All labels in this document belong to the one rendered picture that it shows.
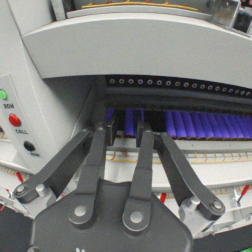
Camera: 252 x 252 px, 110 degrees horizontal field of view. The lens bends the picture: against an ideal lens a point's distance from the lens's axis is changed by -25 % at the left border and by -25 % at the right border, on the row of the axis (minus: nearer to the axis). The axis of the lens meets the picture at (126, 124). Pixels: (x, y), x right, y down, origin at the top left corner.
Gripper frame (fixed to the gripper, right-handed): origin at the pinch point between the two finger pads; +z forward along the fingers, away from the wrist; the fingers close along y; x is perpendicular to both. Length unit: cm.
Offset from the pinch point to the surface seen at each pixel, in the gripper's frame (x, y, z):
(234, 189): -23.5, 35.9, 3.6
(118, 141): -3.2, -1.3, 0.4
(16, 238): -108, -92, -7
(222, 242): -105, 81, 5
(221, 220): -48, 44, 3
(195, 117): -0.4, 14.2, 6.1
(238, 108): 1.9, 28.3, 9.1
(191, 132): -2.2, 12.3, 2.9
